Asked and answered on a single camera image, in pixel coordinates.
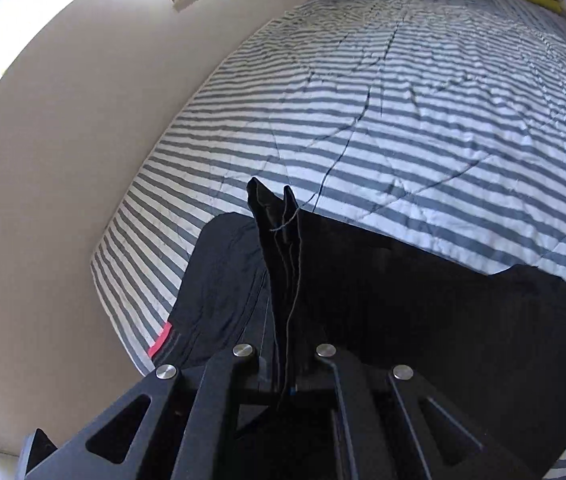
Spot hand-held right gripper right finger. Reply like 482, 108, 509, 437
307, 344, 560, 480

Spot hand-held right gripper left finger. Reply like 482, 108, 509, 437
19, 344, 264, 480

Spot black pants with pink waistband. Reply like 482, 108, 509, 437
148, 177, 566, 466

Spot blue white striped quilt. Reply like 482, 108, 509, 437
90, 0, 566, 480

